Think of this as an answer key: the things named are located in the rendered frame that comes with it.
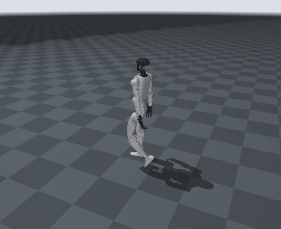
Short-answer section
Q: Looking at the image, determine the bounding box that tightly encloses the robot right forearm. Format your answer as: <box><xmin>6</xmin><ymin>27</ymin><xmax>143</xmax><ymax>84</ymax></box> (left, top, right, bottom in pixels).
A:
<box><xmin>148</xmin><ymin>92</ymin><xmax>153</xmax><ymax>106</ymax></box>

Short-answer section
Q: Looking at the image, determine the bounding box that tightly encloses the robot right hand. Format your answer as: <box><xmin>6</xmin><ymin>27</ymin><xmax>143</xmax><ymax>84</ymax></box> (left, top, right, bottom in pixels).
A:
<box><xmin>146</xmin><ymin>103</ymin><xmax>152</xmax><ymax>118</ymax></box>

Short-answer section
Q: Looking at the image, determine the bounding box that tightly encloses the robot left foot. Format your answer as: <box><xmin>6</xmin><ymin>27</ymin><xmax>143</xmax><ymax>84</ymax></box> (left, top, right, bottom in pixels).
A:
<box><xmin>144</xmin><ymin>155</ymin><xmax>154</xmax><ymax>167</ymax></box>

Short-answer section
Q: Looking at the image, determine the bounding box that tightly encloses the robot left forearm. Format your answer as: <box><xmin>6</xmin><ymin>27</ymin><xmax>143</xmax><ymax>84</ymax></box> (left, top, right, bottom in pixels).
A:
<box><xmin>132</xmin><ymin>97</ymin><xmax>142</xmax><ymax>118</ymax></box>

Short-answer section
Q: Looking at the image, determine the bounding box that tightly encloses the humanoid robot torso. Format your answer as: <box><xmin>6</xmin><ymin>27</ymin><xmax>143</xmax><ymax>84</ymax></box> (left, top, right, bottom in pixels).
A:
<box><xmin>133</xmin><ymin>73</ymin><xmax>151</xmax><ymax>116</ymax></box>

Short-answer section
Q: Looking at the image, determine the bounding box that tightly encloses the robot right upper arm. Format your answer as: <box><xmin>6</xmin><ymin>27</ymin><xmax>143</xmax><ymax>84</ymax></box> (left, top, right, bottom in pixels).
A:
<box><xmin>149</xmin><ymin>74</ymin><xmax>152</xmax><ymax>94</ymax></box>

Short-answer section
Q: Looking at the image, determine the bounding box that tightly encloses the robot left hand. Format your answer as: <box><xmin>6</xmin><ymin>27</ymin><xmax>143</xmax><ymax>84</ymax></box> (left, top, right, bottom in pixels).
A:
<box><xmin>137</xmin><ymin>115</ymin><xmax>148</xmax><ymax>129</ymax></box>

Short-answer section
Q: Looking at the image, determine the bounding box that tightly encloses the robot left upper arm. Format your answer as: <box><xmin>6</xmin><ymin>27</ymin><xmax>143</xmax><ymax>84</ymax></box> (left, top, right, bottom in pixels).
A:
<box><xmin>131</xmin><ymin>78</ymin><xmax>140</xmax><ymax>101</ymax></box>

